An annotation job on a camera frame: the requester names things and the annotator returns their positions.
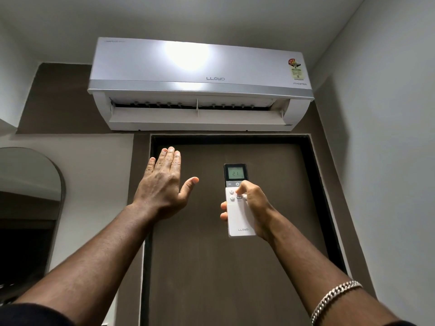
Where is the arched wall mirror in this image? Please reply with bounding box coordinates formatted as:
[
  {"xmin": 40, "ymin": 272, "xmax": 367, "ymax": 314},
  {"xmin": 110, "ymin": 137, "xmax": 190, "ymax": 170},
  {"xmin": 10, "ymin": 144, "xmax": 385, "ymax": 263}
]
[{"xmin": 0, "ymin": 147, "xmax": 66, "ymax": 303}]

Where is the white wall air conditioner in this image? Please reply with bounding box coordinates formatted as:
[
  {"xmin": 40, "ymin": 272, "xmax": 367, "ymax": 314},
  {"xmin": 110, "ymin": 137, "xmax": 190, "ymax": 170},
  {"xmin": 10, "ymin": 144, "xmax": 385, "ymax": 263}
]
[{"xmin": 87, "ymin": 37, "xmax": 314, "ymax": 132}]

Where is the dark door frame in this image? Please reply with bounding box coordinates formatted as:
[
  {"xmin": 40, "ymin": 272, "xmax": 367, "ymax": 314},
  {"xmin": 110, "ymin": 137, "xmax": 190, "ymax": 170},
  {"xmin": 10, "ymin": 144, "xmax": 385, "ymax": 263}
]
[{"xmin": 140, "ymin": 133, "xmax": 349, "ymax": 326}]

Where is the dark brown wooden door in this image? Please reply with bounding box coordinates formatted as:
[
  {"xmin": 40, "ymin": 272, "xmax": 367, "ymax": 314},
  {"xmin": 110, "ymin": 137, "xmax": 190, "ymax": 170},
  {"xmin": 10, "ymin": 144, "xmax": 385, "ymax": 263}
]
[{"xmin": 149, "ymin": 143, "xmax": 329, "ymax": 326}]

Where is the silver chain bracelet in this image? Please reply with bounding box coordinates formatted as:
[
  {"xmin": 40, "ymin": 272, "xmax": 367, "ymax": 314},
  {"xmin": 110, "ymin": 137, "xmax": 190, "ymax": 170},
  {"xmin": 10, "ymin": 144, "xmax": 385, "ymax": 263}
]
[{"xmin": 310, "ymin": 280, "xmax": 363, "ymax": 326}]

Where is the person's left hand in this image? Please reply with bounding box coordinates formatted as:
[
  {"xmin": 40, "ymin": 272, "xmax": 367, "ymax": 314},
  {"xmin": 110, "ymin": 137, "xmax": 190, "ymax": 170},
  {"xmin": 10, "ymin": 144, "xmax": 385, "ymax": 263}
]
[{"xmin": 133, "ymin": 147, "xmax": 200, "ymax": 221}]

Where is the colourful energy label sticker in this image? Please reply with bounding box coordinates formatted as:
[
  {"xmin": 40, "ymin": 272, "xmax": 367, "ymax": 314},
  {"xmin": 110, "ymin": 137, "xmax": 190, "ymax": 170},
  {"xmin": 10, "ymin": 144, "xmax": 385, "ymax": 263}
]
[{"xmin": 287, "ymin": 58, "xmax": 303, "ymax": 80}]

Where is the person's right forearm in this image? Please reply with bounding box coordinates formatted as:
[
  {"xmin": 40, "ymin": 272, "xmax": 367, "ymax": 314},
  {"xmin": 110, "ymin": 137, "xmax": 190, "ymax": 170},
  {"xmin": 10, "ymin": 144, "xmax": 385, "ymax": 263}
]
[{"xmin": 264, "ymin": 215, "xmax": 420, "ymax": 326}]

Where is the black sleeve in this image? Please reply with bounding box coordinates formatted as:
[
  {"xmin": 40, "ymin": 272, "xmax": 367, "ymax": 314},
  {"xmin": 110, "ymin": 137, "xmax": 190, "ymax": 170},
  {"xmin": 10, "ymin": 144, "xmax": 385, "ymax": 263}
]
[{"xmin": 0, "ymin": 303, "xmax": 76, "ymax": 326}]

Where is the person's right hand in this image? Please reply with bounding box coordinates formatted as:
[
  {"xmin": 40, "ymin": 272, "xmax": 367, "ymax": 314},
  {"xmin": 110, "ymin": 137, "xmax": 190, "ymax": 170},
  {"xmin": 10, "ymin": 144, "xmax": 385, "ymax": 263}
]
[{"xmin": 220, "ymin": 181, "xmax": 278, "ymax": 242}]

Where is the white air conditioner remote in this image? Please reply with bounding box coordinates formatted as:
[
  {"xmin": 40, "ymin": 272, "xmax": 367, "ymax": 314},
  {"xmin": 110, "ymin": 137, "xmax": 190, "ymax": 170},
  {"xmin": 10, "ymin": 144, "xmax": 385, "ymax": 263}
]
[{"xmin": 223, "ymin": 163, "xmax": 254, "ymax": 238}]

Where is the person's left forearm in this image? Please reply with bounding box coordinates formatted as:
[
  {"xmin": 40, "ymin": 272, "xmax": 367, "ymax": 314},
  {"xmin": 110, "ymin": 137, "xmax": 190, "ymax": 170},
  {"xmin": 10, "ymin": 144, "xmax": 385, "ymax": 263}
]
[{"xmin": 13, "ymin": 201, "xmax": 161, "ymax": 307}]

